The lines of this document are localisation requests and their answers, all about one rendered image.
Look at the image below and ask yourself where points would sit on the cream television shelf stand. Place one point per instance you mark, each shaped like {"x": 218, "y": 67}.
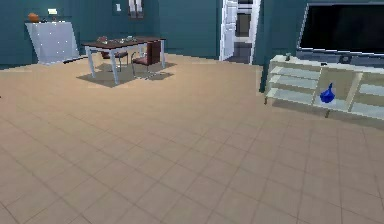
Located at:
{"x": 300, "y": 83}

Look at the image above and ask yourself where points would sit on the brown dining table white legs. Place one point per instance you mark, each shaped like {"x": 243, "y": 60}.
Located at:
{"x": 117, "y": 43}

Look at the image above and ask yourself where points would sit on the black television set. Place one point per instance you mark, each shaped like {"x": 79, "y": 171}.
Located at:
{"x": 343, "y": 28}

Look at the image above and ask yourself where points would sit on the blue vase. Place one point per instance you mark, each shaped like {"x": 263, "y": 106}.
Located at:
{"x": 327, "y": 95}

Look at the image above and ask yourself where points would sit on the white light switch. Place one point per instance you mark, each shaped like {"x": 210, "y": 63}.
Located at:
{"x": 118, "y": 7}

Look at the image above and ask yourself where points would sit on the white room door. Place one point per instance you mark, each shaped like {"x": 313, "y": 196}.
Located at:
{"x": 228, "y": 30}

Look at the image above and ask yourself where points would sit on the orange round object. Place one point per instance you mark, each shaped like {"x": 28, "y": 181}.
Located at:
{"x": 33, "y": 17}

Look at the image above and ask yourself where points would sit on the framed wall picture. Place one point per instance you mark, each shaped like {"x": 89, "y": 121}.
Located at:
{"x": 136, "y": 8}

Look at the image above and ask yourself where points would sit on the white cabinet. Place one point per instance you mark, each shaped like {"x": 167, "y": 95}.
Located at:
{"x": 53, "y": 41}

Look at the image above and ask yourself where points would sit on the dark red chair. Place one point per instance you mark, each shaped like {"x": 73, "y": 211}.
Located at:
{"x": 148, "y": 56}
{"x": 116, "y": 55}

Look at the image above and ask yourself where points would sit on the small dark object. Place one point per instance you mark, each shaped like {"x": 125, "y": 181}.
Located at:
{"x": 288, "y": 56}

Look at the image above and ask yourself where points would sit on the dishes on table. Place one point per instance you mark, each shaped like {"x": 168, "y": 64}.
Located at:
{"x": 115, "y": 40}

